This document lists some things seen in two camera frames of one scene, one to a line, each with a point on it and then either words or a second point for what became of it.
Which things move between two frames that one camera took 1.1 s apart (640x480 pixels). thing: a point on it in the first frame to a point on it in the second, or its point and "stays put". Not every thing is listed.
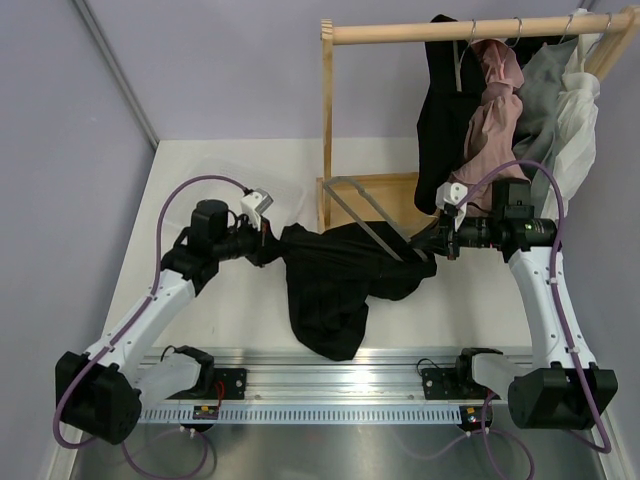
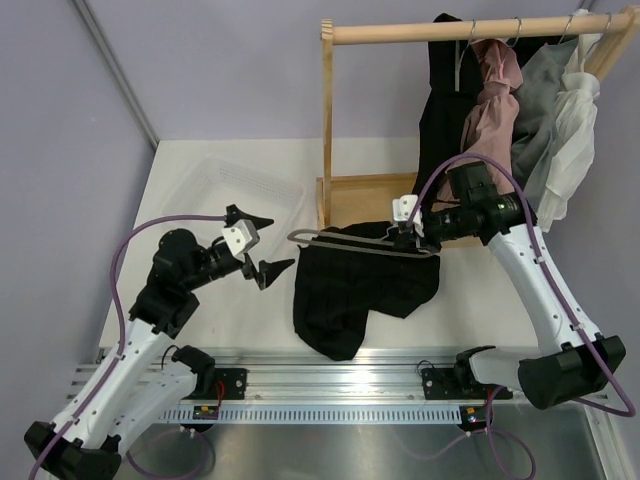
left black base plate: (228, 384) stays put
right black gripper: (447, 240) to (409, 238)
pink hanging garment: (489, 139) stays put
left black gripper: (267, 247) to (267, 271)
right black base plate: (451, 384) stays put
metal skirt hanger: (349, 212) to (352, 248)
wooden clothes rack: (390, 198) stays put
